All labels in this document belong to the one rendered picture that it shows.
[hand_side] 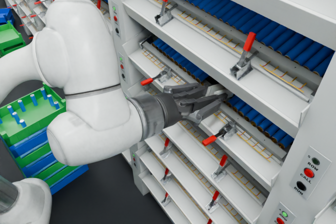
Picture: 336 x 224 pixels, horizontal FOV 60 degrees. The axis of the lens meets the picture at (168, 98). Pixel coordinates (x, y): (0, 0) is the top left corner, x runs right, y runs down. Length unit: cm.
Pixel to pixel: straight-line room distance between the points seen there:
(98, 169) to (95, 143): 132
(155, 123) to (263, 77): 23
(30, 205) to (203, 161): 64
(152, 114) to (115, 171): 126
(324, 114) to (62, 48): 42
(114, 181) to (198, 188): 79
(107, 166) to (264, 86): 138
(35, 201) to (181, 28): 83
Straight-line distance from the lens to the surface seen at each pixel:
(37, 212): 123
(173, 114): 60
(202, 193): 107
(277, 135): 71
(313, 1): 47
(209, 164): 90
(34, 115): 152
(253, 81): 59
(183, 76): 83
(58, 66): 51
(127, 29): 95
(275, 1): 48
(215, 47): 66
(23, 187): 121
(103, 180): 178
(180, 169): 111
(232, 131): 72
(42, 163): 160
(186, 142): 95
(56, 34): 51
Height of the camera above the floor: 148
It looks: 43 degrees down
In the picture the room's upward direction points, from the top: straight up
